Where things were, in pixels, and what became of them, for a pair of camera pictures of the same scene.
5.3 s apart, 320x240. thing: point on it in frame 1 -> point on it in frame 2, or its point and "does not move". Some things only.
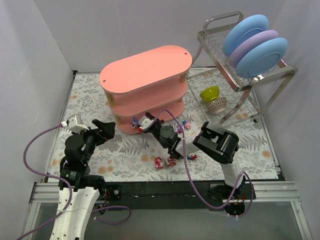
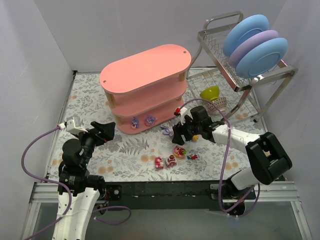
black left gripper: x=99 y=135 does not move
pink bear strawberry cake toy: x=172 y=162 does not move
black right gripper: x=151 y=126 -> x=186 y=129
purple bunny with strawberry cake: x=134 y=123 does not move
